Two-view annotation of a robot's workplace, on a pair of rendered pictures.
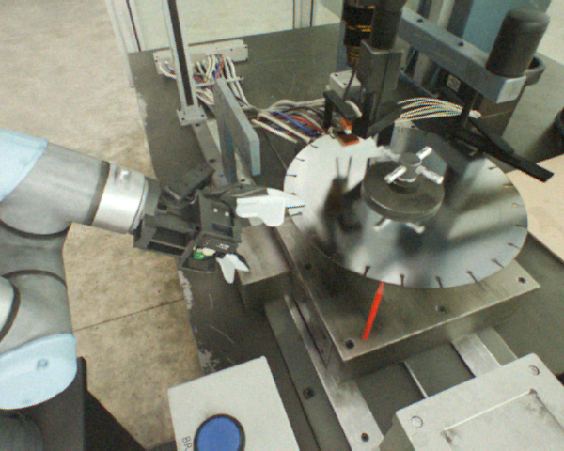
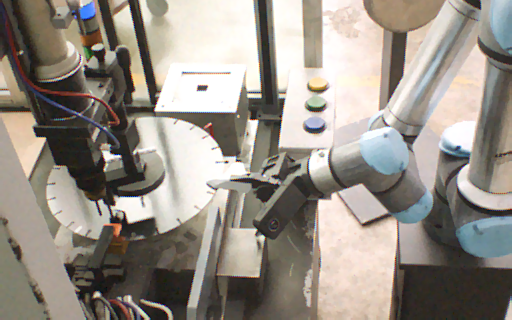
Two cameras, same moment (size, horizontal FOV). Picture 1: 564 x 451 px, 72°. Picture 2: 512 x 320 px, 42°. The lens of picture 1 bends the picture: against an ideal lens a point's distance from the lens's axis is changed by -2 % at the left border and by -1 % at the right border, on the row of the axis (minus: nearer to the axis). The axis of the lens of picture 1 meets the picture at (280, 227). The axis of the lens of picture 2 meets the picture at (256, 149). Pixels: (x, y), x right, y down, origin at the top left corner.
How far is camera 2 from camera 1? 1.29 m
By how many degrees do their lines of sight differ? 88
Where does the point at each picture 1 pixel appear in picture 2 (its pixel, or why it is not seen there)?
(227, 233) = (270, 167)
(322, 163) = (166, 210)
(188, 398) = (323, 142)
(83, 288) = not seen: outside the picture
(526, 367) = (164, 107)
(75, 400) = (403, 237)
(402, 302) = not seen: hidden behind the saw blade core
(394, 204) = (155, 158)
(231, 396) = (302, 137)
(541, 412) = (176, 98)
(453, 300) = not seen: hidden behind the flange
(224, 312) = (284, 257)
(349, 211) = (183, 169)
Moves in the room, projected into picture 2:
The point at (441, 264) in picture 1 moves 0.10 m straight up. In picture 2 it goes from (165, 128) to (157, 87)
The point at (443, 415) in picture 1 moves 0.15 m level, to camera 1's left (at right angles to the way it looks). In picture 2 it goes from (217, 106) to (279, 122)
